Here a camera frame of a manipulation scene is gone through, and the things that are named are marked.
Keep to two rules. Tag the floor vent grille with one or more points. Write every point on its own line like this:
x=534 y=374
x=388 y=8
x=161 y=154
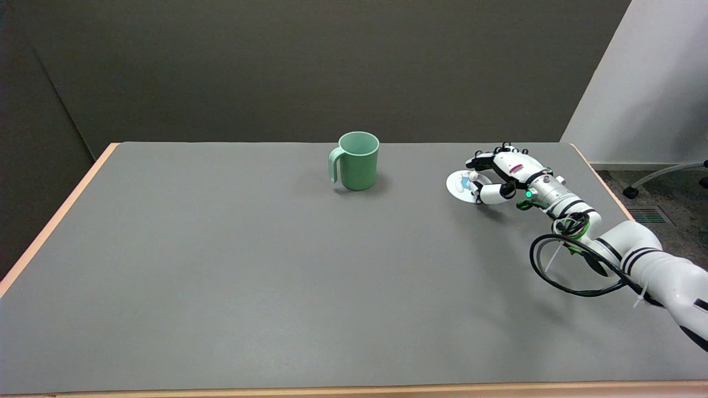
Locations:
x=650 y=215

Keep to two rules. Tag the green plastic mug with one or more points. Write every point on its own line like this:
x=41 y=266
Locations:
x=359 y=166

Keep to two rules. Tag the grey table mat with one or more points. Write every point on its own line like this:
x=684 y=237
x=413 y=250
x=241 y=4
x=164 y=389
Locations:
x=310 y=265

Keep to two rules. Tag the grey office chair base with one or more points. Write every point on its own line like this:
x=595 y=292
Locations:
x=658 y=174

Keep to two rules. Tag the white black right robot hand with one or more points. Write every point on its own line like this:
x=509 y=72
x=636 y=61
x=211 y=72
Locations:
x=514 y=166

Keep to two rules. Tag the small white round plate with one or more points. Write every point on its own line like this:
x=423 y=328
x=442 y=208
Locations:
x=456 y=189

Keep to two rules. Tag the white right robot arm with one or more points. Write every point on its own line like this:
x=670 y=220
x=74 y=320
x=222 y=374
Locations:
x=641 y=260

